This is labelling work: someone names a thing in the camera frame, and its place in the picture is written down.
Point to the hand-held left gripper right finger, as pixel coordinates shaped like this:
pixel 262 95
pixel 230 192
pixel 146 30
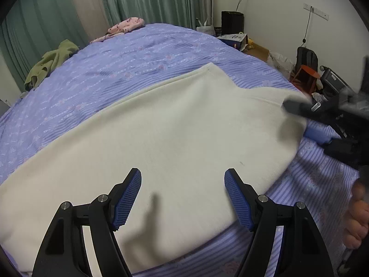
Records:
pixel 239 199

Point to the green garment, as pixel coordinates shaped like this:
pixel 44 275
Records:
pixel 54 60

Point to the blue and white box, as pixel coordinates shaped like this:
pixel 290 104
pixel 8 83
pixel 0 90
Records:
pixel 233 40

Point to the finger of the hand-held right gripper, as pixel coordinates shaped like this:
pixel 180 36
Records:
pixel 299 108
pixel 317 134

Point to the purple striped duvet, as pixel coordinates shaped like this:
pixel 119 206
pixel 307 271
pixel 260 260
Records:
pixel 129 60

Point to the yellow toy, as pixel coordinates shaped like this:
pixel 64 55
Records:
pixel 251 43

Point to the cream pants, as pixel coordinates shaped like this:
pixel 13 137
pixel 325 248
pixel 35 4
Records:
pixel 173 138

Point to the pink patterned garment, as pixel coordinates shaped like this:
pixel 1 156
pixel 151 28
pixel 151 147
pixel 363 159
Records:
pixel 124 27

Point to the white wall power strip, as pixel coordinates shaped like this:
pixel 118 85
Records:
pixel 315 11

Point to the white paper bag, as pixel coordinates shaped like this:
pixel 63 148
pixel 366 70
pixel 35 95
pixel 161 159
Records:
pixel 206 29

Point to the black speaker box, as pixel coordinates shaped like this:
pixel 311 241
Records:
pixel 232 23

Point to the person's right hand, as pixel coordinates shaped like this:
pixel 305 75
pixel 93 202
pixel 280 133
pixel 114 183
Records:
pixel 357 219

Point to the black backpack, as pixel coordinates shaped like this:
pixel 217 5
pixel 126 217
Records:
pixel 307 59

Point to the green curtain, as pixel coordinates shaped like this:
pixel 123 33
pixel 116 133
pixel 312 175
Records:
pixel 34 26
pixel 158 0

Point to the white plastic bag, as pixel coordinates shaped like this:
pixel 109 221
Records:
pixel 279 62

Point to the orange stool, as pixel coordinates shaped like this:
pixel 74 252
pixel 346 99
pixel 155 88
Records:
pixel 305 73

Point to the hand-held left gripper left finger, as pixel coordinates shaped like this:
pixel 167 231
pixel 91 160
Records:
pixel 126 199

